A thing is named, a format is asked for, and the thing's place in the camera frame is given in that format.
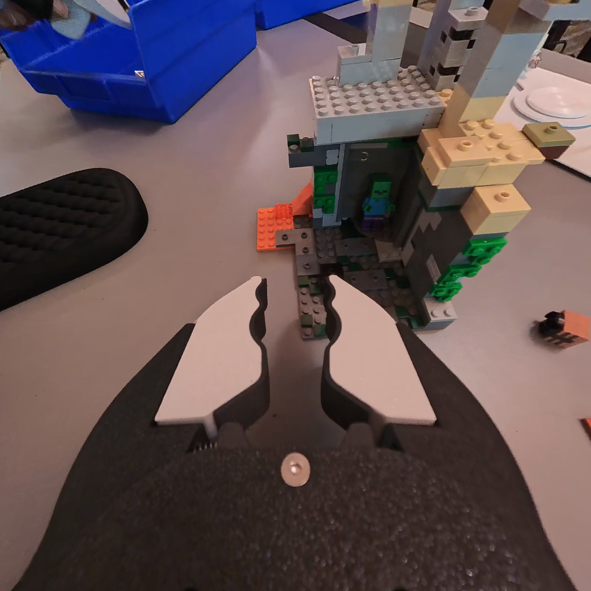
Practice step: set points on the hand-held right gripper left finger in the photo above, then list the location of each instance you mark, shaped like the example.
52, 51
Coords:
217, 364

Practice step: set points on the orange brown toy block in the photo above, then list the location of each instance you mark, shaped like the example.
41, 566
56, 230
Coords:
572, 330

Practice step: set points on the toy brick building model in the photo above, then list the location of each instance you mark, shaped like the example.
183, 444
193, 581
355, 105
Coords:
378, 101

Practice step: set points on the green zombie toy minifigure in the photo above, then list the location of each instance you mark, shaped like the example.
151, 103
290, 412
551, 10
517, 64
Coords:
378, 203

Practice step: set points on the white flat board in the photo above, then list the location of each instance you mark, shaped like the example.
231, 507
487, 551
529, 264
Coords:
572, 152

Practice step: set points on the grey desk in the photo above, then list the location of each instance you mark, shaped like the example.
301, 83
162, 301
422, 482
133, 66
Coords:
184, 194

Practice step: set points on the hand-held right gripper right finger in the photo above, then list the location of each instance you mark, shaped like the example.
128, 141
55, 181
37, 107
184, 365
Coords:
378, 364

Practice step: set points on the black wrist rest pad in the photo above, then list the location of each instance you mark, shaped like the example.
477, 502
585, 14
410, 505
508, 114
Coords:
60, 231

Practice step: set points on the dark printed box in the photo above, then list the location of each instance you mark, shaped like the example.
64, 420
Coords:
572, 39

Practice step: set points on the person's left hand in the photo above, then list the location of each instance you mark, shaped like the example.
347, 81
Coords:
23, 14

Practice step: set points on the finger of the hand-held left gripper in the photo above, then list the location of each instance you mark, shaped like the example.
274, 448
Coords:
117, 9

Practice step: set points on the small red brown tile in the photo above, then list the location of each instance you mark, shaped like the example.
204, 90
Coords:
587, 427

